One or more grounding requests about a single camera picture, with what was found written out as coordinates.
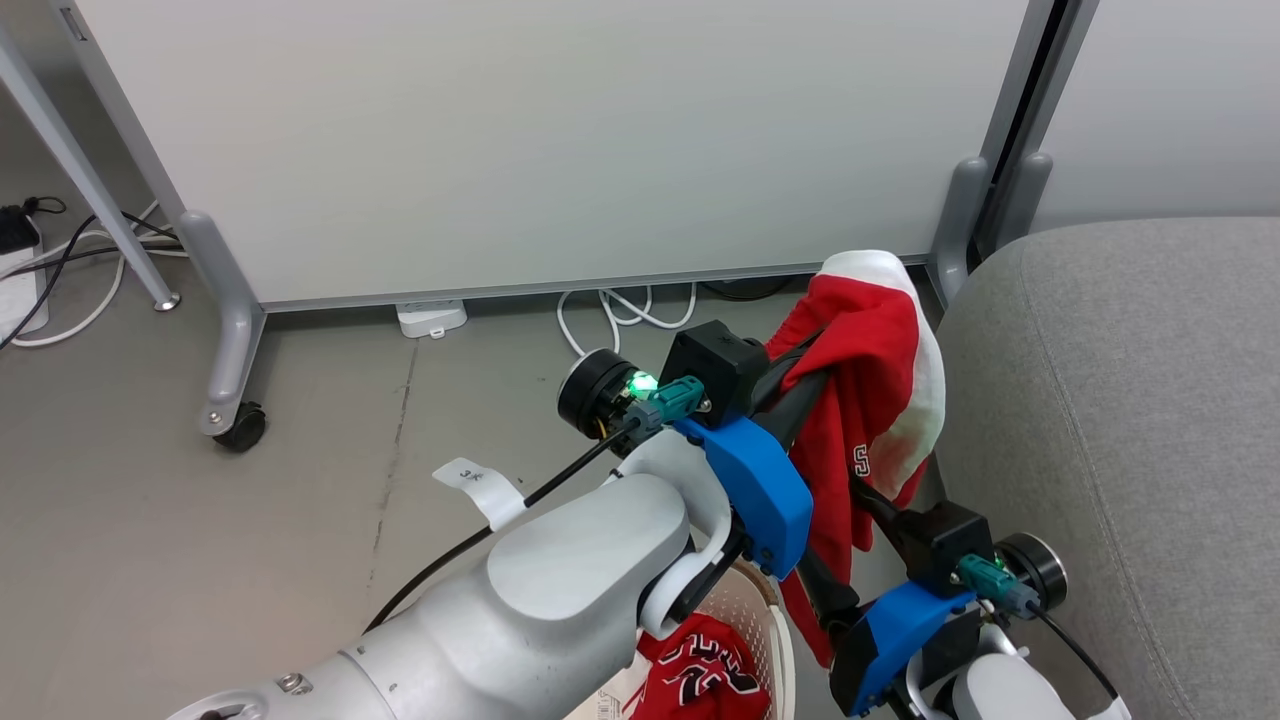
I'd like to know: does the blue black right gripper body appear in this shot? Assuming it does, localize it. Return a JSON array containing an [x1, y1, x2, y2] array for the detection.
[[828, 533, 1069, 720]]

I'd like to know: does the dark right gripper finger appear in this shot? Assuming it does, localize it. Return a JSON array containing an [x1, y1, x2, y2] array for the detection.
[[850, 478, 911, 546], [797, 548, 863, 636]]

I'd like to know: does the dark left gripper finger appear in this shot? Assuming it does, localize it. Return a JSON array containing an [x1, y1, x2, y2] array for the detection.
[[765, 366, 837, 451], [763, 328, 831, 378]]

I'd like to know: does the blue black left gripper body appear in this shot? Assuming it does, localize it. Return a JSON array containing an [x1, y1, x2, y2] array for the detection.
[[556, 347, 815, 581]]

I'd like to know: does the red garment with white lining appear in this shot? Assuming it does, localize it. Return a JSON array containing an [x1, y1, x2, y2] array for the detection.
[[765, 250, 948, 669]]

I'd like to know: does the red jersey with number print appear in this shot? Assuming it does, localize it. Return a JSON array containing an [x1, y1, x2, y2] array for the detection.
[[635, 613, 773, 720]]

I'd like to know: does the cream perforated laundry basket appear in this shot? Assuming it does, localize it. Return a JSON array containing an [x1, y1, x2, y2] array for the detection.
[[565, 560, 798, 720]]

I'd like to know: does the wide white partition panel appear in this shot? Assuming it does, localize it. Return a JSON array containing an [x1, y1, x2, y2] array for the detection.
[[50, 0, 1063, 439]]

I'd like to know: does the white power adapter box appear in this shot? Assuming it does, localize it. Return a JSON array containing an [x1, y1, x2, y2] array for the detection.
[[395, 298, 469, 341]]

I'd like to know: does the narrow white partition panel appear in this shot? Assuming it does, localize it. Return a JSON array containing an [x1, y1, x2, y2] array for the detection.
[[975, 0, 1280, 269]]

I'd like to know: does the black caster wheel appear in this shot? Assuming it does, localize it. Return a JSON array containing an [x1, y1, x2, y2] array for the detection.
[[213, 402, 268, 453]]

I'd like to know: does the grey metal table leg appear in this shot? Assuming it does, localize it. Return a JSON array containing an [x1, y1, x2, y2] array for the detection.
[[0, 25, 183, 313]]

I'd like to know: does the white power strip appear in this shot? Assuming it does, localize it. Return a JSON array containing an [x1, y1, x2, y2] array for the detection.
[[0, 238, 48, 343]]

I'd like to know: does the black plug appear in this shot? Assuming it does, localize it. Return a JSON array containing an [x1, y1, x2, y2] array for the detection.
[[0, 203, 41, 256]]

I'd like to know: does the black cable under partition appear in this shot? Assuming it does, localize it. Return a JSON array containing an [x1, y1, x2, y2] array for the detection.
[[698, 276, 796, 303]]

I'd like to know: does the teal right camera connector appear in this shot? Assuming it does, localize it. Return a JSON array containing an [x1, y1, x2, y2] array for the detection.
[[955, 553, 1042, 622]]

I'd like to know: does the teal camera connector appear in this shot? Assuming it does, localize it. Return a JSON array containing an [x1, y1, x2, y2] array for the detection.
[[955, 553, 1042, 622], [625, 375, 707, 433]]

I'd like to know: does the teal left camera connector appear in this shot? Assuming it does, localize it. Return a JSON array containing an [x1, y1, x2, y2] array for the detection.
[[625, 375, 707, 433]]

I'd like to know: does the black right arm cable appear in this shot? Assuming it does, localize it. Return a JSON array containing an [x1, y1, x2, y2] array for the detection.
[[1030, 600, 1126, 706]]

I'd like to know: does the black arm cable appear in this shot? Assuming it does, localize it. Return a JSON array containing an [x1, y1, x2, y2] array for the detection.
[[1030, 600, 1126, 706], [363, 420, 643, 633]]

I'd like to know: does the coiled white cable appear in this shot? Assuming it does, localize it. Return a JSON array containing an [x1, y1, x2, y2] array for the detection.
[[556, 283, 698, 359]]

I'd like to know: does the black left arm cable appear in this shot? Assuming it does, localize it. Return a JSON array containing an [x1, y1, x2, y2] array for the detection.
[[363, 420, 643, 633]]

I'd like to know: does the white paper cable label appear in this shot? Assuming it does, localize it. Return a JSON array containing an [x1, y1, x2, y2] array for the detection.
[[432, 457, 527, 532]]

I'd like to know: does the long white floor cable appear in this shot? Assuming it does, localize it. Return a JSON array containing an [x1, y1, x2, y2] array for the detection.
[[8, 200, 191, 349]]

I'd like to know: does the black floor cable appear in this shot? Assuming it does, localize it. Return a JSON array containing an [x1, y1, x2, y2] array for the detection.
[[0, 208, 186, 353]]

